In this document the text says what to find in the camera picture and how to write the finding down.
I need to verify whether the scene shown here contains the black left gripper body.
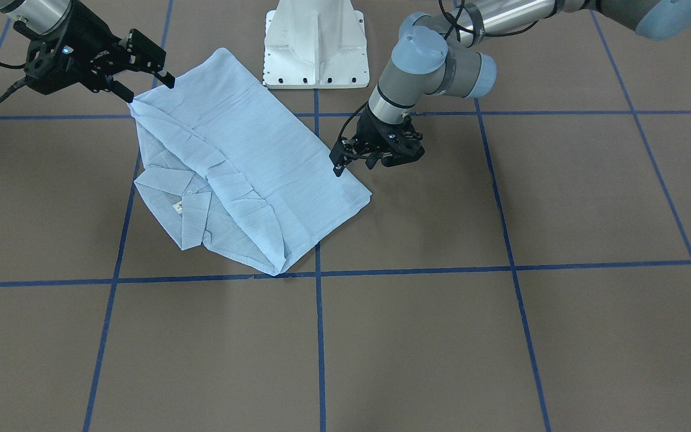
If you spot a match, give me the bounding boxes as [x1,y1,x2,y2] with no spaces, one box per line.
[329,105,400,172]

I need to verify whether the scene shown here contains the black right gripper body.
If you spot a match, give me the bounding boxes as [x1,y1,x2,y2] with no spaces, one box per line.
[56,1,167,91]

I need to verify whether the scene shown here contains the light blue button-up shirt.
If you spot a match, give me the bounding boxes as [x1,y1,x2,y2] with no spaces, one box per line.
[129,47,372,275]

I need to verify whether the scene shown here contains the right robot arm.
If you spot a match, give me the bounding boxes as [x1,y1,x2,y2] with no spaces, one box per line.
[0,1,176,102]

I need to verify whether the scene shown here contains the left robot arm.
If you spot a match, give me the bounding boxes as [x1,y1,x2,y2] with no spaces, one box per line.
[330,1,691,176]

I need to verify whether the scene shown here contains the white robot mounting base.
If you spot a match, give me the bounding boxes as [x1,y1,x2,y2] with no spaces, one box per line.
[263,1,370,89]

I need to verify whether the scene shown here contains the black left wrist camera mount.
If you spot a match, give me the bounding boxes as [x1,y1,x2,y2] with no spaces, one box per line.
[378,115,425,167]

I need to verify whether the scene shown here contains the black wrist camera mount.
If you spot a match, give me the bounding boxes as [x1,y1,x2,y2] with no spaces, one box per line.
[13,19,99,95]
[378,115,425,167]

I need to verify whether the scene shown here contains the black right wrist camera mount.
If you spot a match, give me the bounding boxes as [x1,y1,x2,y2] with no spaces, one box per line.
[13,19,99,95]

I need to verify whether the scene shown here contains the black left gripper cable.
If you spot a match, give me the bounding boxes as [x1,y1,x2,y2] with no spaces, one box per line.
[337,0,538,157]

